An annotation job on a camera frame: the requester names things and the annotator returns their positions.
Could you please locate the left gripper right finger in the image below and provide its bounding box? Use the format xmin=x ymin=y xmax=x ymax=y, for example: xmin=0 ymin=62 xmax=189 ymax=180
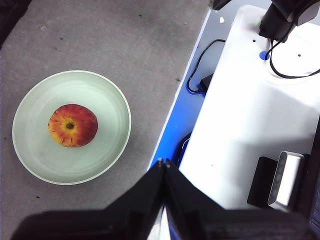
xmin=164 ymin=158 xmax=316 ymax=240

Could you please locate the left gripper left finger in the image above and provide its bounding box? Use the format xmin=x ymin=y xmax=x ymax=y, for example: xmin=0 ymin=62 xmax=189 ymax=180
xmin=9 ymin=159 xmax=165 ymax=240

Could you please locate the red apple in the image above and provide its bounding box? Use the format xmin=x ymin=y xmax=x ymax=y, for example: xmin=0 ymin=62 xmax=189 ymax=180
xmin=47 ymin=103 xmax=99 ymax=148

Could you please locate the green round plate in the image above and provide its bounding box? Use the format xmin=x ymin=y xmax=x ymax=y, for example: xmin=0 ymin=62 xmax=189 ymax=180
xmin=11 ymin=69 xmax=133 ymax=186

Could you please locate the blue table edge panel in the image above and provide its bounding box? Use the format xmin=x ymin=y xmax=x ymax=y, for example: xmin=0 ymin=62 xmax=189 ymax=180
xmin=146 ymin=9 xmax=216 ymax=240

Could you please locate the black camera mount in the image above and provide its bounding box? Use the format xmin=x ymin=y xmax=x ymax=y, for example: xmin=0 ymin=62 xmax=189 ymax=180
xmin=246 ymin=156 xmax=279 ymax=208

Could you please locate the silver camera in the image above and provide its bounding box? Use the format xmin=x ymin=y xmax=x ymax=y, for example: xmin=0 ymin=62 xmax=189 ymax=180
xmin=267 ymin=150 xmax=305 ymax=208

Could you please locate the black cable with plug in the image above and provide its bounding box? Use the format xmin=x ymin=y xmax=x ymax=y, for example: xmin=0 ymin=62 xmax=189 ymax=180
xmin=187 ymin=38 xmax=227 ymax=94

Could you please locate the thin black cable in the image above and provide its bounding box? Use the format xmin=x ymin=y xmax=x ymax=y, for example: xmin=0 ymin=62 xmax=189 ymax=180
xmin=268 ymin=37 xmax=320 ymax=80

